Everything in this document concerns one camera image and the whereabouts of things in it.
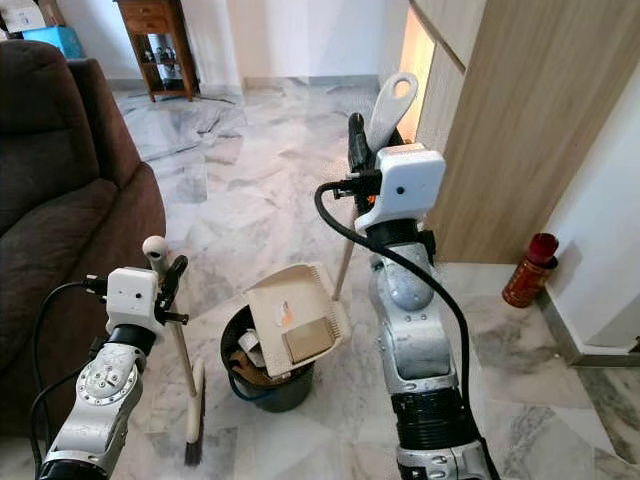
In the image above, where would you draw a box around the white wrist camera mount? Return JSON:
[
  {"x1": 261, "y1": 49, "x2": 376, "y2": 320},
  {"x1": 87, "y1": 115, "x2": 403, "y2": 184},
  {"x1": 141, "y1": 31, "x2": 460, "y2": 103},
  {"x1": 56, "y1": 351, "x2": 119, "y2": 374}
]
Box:
[
  {"x1": 105, "y1": 267, "x2": 162, "y2": 337},
  {"x1": 355, "y1": 143, "x2": 447, "y2": 237}
]

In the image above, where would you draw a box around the dark wooden side table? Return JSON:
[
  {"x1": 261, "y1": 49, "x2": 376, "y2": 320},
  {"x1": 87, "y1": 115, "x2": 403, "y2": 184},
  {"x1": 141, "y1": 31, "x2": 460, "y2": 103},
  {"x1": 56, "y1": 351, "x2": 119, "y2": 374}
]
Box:
[{"x1": 116, "y1": 0, "x2": 202, "y2": 104}]

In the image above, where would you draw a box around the dark brown sofa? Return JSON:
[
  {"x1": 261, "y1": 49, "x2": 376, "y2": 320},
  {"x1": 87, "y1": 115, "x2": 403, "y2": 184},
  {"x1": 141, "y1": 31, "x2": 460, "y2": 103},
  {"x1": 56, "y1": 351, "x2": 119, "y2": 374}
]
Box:
[{"x1": 0, "y1": 40, "x2": 167, "y2": 437}]

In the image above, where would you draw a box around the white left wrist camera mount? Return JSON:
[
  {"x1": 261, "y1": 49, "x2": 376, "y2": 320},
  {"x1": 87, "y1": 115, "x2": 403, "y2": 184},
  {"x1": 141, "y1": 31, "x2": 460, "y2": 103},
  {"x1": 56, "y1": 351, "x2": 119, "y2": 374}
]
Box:
[{"x1": 105, "y1": 267, "x2": 162, "y2": 337}]

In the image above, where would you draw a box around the brown cardboard piece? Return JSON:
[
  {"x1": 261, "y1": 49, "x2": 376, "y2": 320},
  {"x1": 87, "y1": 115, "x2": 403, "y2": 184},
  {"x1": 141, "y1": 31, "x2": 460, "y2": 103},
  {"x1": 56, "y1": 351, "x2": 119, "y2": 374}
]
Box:
[{"x1": 281, "y1": 318, "x2": 337, "y2": 364}]

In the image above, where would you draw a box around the red bottle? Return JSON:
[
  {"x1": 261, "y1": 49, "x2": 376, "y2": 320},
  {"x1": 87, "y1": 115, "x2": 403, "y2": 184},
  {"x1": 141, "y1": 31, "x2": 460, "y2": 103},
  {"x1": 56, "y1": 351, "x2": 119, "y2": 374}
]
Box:
[{"x1": 501, "y1": 232, "x2": 560, "y2": 309}]

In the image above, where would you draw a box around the dark blue waste bin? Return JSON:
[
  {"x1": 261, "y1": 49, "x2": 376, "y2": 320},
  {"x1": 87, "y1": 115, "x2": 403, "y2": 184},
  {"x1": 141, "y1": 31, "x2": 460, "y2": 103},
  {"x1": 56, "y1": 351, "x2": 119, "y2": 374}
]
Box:
[{"x1": 220, "y1": 304, "x2": 317, "y2": 414}]

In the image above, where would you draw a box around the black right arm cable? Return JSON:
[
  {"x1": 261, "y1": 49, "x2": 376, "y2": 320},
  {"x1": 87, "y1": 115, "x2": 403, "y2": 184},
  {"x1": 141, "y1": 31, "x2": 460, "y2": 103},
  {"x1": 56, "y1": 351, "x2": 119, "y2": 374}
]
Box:
[{"x1": 313, "y1": 180, "x2": 474, "y2": 403}]

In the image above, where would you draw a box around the tall wood grain cabinet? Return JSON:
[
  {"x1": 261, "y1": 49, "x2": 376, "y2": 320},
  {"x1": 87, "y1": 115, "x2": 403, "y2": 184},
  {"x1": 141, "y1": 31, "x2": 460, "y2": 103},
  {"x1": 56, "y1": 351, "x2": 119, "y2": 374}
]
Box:
[{"x1": 390, "y1": 0, "x2": 640, "y2": 267}]

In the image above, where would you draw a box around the wooden handled small broom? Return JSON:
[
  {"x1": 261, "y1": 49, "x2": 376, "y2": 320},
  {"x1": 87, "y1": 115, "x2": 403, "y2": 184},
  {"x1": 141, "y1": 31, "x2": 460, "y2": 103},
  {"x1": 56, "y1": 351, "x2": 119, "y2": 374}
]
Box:
[{"x1": 142, "y1": 236, "x2": 207, "y2": 467}]

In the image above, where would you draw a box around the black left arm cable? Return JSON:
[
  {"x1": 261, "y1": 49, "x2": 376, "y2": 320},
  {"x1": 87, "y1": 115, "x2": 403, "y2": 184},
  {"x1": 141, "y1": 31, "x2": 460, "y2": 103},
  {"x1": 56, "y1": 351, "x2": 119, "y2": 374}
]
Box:
[{"x1": 27, "y1": 280, "x2": 111, "y2": 480}]

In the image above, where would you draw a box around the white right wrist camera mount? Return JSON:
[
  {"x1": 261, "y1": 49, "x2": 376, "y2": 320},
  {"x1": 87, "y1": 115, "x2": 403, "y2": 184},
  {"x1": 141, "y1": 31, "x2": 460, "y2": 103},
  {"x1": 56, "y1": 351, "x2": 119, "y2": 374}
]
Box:
[{"x1": 355, "y1": 143, "x2": 447, "y2": 237}]

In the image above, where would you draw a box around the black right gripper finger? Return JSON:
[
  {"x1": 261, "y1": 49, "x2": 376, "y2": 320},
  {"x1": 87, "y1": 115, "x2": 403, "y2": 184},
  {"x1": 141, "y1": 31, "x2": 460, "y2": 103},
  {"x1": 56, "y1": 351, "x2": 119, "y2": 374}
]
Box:
[{"x1": 348, "y1": 112, "x2": 376, "y2": 176}]

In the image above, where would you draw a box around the beige long handled dustpan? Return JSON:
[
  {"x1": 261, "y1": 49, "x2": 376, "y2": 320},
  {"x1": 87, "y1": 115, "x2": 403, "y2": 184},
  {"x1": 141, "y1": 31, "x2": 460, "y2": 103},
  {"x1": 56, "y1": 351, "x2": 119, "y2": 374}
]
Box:
[{"x1": 245, "y1": 72, "x2": 419, "y2": 380}]

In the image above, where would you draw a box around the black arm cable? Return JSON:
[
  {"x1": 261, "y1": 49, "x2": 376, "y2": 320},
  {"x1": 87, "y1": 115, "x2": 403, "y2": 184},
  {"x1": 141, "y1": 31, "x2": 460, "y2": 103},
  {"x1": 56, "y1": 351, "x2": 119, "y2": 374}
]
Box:
[
  {"x1": 313, "y1": 180, "x2": 474, "y2": 403},
  {"x1": 27, "y1": 280, "x2": 111, "y2": 480}
]

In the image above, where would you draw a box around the white crumpled paper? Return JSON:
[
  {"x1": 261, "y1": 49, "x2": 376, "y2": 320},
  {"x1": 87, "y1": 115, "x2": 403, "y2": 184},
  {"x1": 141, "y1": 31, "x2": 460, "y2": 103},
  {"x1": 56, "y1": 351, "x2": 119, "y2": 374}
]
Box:
[{"x1": 237, "y1": 330, "x2": 267, "y2": 362}]

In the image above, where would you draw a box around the white cardboard box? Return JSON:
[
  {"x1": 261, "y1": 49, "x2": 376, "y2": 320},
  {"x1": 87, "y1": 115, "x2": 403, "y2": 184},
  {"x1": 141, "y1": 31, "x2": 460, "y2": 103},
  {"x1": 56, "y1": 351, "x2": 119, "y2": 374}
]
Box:
[{"x1": 0, "y1": 0, "x2": 62, "y2": 34}]

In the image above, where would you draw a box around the blue box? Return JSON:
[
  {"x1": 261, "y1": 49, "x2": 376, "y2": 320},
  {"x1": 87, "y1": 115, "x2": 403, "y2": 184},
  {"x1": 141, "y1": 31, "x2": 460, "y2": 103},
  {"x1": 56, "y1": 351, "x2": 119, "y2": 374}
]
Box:
[{"x1": 21, "y1": 26, "x2": 84, "y2": 60}]

